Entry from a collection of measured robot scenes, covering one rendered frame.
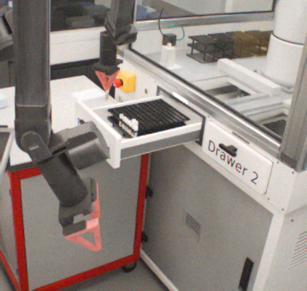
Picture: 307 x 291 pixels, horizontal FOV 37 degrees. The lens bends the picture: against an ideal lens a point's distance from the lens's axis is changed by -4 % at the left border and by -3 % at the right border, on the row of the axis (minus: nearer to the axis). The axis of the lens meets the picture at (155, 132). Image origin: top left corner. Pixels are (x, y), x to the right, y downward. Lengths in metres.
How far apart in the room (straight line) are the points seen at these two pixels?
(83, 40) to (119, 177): 0.78
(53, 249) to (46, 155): 1.14
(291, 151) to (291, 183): 0.09
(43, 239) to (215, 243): 0.65
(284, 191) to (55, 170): 0.76
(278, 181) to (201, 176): 0.39
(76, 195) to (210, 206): 0.91
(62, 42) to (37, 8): 1.57
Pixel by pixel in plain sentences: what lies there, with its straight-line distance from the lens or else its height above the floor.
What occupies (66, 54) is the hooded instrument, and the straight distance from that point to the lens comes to 2.32.
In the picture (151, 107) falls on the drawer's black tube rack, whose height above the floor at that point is 0.90.
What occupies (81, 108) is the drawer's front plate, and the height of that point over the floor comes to 0.92.
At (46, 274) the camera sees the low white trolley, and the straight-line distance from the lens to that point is 2.00.
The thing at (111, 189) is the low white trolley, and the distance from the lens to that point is 1.87.
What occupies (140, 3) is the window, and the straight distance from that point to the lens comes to 1.88.
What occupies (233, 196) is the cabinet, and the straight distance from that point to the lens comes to 1.60.
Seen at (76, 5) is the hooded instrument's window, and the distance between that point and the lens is 2.30.
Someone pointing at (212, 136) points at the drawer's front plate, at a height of 0.89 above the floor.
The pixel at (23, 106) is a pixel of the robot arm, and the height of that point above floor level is 1.28.
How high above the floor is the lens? 1.61
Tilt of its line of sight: 28 degrees down
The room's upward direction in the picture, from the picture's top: 6 degrees clockwise
